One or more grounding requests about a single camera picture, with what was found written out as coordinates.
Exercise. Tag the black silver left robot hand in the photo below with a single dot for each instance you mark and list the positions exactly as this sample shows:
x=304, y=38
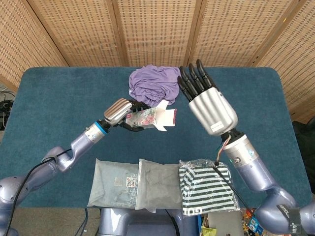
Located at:
x=118, y=110

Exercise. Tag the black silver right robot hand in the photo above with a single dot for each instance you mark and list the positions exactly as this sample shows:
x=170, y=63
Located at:
x=211, y=108

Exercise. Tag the floral toothpaste carton box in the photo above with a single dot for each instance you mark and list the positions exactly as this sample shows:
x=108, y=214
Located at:
x=150, y=119

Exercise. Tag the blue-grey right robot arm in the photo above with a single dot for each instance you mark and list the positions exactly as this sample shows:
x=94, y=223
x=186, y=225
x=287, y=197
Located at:
x=256, y=172

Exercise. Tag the blue snack package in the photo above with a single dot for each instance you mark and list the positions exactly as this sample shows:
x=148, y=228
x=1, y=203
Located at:
x=254, y=225

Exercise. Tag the crumpled purple cloth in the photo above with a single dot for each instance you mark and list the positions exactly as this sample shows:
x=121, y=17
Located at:
x=150, y=86

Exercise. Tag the teal carpet table mat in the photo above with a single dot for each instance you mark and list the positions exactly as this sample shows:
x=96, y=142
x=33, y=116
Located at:
x=157, y=147

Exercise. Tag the bagged blue jeans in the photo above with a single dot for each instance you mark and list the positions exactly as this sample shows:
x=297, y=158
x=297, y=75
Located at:
x=110, y=184

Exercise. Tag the bagged green striped shirt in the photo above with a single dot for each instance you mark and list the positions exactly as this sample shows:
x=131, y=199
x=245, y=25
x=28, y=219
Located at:
x=204, y=191

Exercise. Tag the bagged grey garment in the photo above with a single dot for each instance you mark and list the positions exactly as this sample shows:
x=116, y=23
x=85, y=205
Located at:
x=160, y=186

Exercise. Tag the woven wooden folding screen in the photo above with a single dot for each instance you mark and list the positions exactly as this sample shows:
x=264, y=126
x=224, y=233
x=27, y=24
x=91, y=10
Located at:
x=157, y=29

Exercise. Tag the black bag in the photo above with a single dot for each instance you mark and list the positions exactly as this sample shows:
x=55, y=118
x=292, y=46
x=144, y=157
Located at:
x=305, y=137

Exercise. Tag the blue-grey robot torso base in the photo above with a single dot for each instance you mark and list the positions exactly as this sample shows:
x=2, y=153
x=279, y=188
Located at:
x=137, y=222

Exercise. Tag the yellow-green snack package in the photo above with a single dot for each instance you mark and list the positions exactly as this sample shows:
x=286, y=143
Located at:
x=208, y=231

